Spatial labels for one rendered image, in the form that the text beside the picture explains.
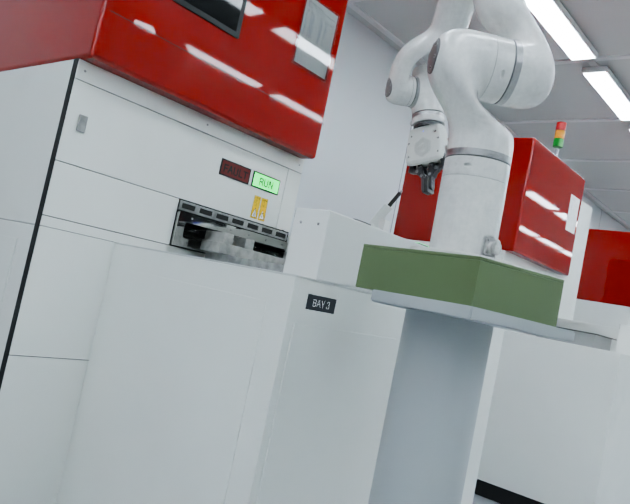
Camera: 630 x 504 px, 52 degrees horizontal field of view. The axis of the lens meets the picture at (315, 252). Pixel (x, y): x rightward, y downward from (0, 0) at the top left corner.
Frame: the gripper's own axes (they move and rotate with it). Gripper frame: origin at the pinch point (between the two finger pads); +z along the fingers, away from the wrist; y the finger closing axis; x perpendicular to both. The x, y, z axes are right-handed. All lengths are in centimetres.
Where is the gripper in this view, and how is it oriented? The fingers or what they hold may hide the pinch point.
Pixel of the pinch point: (427, 185)
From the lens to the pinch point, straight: 165.8
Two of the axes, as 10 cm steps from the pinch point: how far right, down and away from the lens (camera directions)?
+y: 7.7, -1.0, -6.3
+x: 6.3, 1.8, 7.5
